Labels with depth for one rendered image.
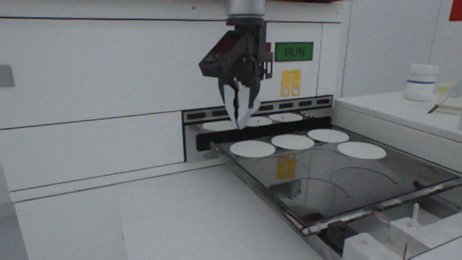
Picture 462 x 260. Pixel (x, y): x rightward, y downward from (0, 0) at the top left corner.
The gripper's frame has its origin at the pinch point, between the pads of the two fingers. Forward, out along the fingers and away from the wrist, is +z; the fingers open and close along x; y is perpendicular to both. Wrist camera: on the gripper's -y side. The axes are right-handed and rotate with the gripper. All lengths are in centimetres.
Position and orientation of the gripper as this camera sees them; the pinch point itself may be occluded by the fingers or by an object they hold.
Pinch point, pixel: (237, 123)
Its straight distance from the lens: 60.4
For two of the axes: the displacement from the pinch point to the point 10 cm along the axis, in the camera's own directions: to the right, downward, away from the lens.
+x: -8.0, -1.9, 5.6
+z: 0.0, 9.5, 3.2
